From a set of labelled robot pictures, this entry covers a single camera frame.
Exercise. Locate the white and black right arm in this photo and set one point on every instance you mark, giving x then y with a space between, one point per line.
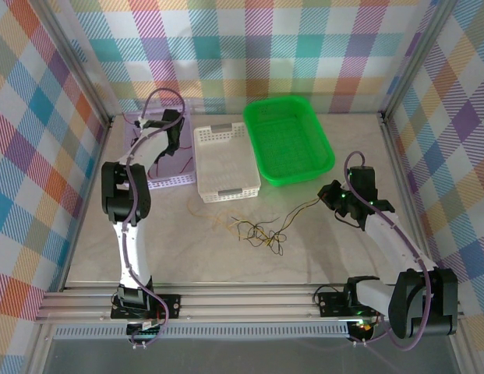
397 241

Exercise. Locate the white plastic basket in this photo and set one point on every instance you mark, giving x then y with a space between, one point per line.
226 163

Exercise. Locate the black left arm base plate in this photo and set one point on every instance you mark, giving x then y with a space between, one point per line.
169 305

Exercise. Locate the green plastic basket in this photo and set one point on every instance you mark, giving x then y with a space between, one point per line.
288 144

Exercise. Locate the purple plastic basket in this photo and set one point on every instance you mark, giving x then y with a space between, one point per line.
136 136

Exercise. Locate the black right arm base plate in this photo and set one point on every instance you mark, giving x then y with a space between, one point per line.
331 304

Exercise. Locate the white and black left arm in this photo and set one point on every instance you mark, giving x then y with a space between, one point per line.
130 253

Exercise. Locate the aluminium frame side rail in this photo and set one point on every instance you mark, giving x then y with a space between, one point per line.
409 175
99 148

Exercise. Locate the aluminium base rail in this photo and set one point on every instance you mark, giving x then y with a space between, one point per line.
245 304

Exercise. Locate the aluminium frame post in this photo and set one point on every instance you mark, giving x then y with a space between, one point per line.
419 58
80 66

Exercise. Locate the green connector board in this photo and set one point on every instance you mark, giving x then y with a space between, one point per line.
148 333

